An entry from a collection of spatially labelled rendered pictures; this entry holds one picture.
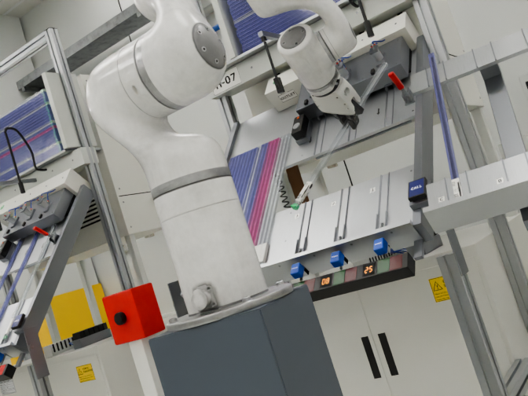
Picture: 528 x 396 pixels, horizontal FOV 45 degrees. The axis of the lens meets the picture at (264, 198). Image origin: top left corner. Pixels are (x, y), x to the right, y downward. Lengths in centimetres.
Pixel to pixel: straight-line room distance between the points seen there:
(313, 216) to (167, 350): 79
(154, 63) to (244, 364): 42
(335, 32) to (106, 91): 60
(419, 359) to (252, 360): 102
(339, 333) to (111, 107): 113
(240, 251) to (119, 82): 30
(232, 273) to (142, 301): 121
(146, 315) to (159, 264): 239
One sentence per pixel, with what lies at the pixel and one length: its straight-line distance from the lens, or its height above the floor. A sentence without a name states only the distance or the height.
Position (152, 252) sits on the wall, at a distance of 448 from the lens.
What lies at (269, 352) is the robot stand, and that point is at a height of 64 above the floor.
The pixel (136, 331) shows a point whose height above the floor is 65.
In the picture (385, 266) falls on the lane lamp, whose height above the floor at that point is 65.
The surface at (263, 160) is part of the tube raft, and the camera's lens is 191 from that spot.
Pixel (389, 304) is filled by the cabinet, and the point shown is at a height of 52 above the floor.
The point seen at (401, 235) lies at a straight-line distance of 142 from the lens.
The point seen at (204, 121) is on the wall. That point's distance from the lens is 409.
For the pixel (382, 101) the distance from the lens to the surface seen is 179.
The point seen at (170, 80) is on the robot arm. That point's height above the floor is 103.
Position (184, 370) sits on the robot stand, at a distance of 90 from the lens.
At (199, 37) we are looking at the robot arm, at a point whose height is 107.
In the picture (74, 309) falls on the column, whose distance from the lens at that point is 467.
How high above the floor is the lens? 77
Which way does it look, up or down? 4 degrees up
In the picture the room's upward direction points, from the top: 18 degrees counter-clockwise
